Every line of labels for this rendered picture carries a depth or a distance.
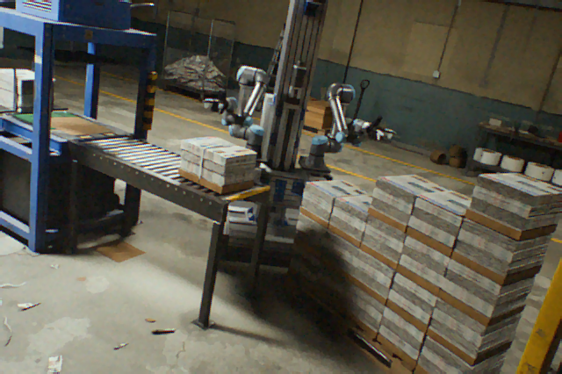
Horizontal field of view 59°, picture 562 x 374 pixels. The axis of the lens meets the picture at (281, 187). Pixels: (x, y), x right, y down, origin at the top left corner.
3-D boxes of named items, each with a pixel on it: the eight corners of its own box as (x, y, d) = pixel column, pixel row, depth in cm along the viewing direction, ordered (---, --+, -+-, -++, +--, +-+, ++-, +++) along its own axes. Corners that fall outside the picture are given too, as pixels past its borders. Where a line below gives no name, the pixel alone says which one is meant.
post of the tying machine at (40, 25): (46, 250, 351) (56, 23, 305) (34, 254, 344) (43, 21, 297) (38, 246, 355) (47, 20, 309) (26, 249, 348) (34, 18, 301)
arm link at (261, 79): (275, 79, 370) (250, 132, 351) (262, 75, 373) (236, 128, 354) (273, 68, 360) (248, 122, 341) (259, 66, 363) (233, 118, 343)
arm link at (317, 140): (306, 150, 388) (310, 133, 384) (320, 151, 396) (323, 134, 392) (315, 154, 379) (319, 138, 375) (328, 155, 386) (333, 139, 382)
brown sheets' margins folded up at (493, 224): (452, 351, 299) (504, 202, 270) (497, 383, 278) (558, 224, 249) (413, 369, 276) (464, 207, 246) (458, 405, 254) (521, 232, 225)
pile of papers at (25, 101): (54, 111, 405) (56, 79, 397) (19, 112, 380) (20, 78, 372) (25, 100, 422) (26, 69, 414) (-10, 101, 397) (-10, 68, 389)
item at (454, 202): (452, 191, 293) (453, 190, 292) (497, 210, 273) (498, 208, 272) (414, 196, 269) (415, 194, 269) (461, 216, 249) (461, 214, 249)
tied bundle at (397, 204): (406, 209, 321) (415, 175, 314) (443, 227, 300) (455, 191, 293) (366, 213, 298) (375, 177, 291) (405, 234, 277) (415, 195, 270)
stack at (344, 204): (320, 279, 388) (344, 179, 363) (447, 372, 304) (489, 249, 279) (282, 288, 364) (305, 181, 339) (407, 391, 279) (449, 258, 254)
